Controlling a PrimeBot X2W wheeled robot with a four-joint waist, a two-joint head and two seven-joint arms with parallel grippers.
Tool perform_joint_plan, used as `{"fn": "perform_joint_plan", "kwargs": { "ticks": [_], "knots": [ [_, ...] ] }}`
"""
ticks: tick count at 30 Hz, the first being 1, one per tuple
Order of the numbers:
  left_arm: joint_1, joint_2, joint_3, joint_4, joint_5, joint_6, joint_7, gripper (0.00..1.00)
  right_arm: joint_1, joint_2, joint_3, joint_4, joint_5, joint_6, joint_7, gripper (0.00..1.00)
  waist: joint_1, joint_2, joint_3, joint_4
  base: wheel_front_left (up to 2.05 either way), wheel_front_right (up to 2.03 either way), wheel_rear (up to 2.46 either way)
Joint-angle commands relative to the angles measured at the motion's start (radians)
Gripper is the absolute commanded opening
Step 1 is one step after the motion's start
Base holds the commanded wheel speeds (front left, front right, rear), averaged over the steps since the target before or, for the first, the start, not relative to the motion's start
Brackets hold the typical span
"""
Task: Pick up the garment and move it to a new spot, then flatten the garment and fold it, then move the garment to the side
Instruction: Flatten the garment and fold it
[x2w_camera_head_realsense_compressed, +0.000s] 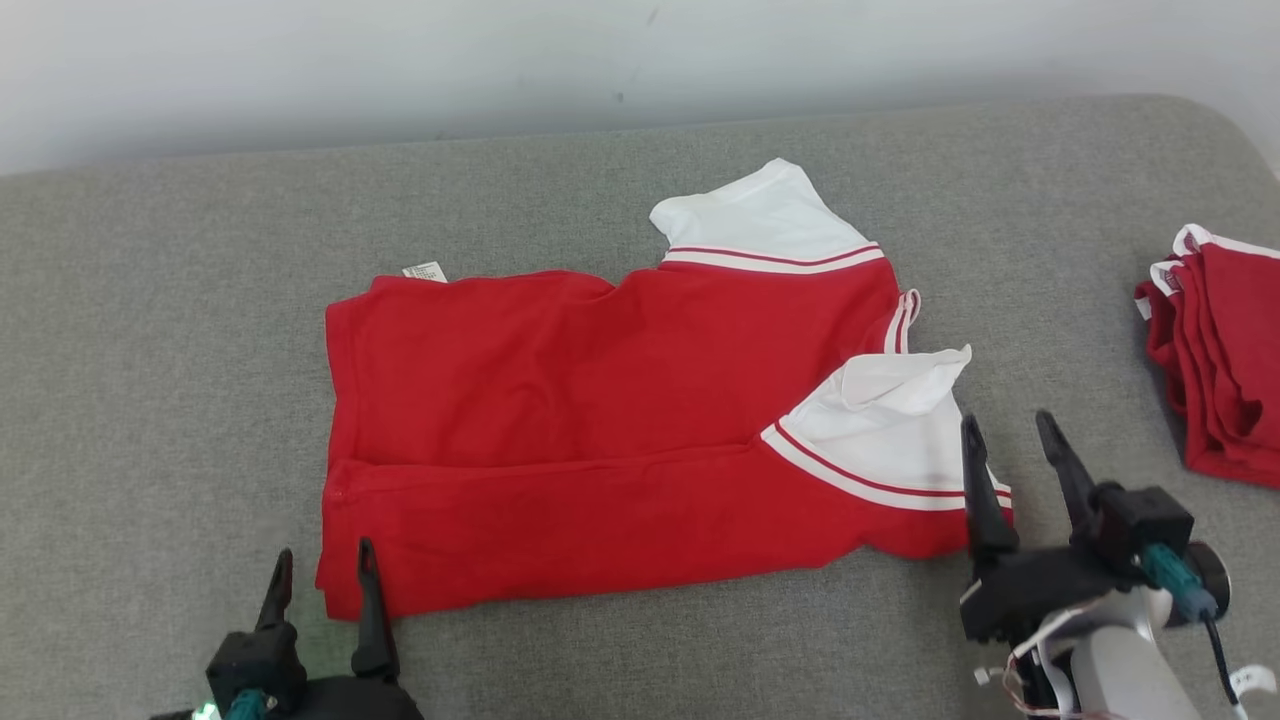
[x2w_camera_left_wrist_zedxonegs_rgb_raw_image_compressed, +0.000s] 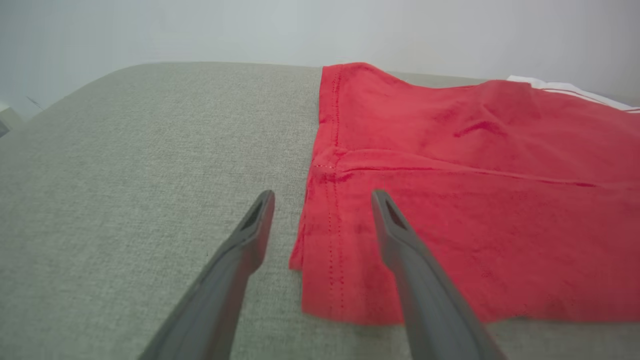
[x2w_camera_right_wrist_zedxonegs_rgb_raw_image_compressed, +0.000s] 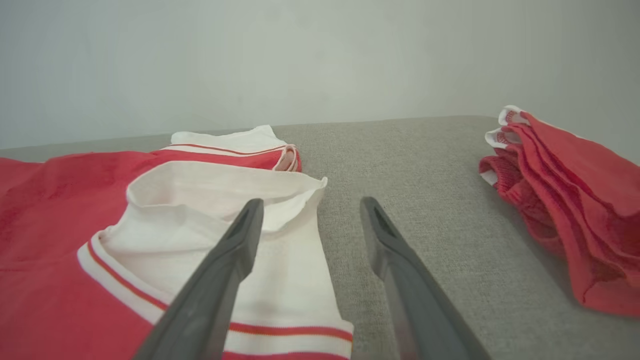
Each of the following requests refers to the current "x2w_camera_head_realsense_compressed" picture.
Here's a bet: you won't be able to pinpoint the thin red white wires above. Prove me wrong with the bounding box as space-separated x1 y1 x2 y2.
973 598 1103 720

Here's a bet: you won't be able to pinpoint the white cable tag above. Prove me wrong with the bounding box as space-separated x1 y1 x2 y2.
1228 664 1279 703

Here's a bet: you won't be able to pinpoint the red and white garment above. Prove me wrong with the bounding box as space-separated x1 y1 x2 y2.
315 158 1016 623
1133 223 1280 491

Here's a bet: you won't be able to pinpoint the grey fabric sofa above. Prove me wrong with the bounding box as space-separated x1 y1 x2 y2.
0 93 1280 720

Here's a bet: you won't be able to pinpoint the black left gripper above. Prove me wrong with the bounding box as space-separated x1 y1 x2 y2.
255 537 426 720

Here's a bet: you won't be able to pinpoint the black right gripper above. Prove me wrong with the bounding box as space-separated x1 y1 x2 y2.
958 409 1143 644

